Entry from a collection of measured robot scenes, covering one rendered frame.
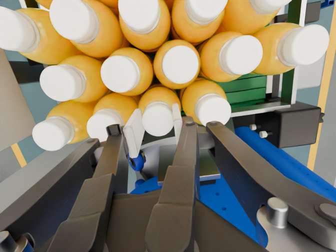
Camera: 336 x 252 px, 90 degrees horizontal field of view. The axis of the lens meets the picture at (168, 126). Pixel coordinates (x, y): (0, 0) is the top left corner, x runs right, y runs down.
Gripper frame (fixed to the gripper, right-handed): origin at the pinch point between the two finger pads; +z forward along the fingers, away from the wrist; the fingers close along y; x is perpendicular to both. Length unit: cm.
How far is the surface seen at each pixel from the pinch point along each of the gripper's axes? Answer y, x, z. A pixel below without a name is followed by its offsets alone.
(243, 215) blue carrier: 9.9, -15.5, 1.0
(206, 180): 5.7, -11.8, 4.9
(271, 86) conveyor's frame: 24.1, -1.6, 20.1
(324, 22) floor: 110, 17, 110
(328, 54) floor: 117, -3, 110
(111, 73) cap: -4.1, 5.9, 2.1
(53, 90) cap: -10.9, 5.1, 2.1
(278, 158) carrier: 49, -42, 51
